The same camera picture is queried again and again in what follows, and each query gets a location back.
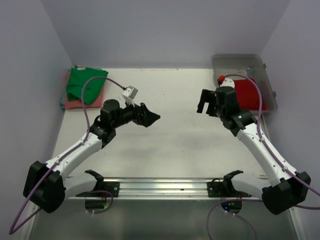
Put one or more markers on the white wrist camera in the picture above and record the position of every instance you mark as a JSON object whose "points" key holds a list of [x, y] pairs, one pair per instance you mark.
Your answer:
{"points": [[129, 94], [224, 81]]}

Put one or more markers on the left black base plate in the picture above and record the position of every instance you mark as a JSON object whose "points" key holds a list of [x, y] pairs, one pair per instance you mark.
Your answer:
{"points": [[112, 187]]}

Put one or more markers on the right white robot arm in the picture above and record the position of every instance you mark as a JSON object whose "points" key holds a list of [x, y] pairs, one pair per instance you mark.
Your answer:
{"points": [[285, 188]]}

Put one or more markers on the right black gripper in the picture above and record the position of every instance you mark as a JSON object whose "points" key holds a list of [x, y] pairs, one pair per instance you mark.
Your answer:
{"points": [[207, 96]]}

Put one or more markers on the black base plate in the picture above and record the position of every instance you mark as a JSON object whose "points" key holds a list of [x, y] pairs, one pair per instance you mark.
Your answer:
{"points": [[217, 189], [112, 187]]}

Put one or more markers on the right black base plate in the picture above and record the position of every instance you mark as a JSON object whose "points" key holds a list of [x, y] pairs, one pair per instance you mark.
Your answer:
{"points": [[217, 189]]}

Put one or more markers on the red folded shirt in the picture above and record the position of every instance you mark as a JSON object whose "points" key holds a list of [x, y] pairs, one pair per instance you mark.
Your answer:
{"points": [[247, 95]]}

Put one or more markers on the pink folded shirt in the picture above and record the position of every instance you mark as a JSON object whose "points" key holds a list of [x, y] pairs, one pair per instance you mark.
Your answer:
{"points": [[78, 103]]}

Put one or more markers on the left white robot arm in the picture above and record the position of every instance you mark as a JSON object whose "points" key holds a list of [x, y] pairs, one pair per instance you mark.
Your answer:
{"points": [[49, 184]]}

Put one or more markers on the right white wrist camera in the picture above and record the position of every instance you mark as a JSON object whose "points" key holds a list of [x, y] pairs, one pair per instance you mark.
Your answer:
{"points": [[224, 81]]}

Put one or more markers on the aluminium mounting rail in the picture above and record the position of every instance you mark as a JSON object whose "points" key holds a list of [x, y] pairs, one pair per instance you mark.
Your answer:
{"points": [[162, 187]]}

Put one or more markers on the clear plastic bin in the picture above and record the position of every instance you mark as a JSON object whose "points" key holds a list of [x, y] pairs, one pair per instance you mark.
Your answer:
{"points": [[239, 66]]}

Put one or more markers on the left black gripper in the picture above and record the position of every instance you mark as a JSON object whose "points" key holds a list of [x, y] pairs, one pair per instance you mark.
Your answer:
{"points": [[142, 115]]}

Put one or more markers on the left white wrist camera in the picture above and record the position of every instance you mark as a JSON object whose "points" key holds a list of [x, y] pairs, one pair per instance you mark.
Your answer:
{"points": [[129, 94]]}

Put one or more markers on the green polo shirt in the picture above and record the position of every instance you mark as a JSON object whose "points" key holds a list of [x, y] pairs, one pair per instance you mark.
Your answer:
{"points": [[79, 77]]}

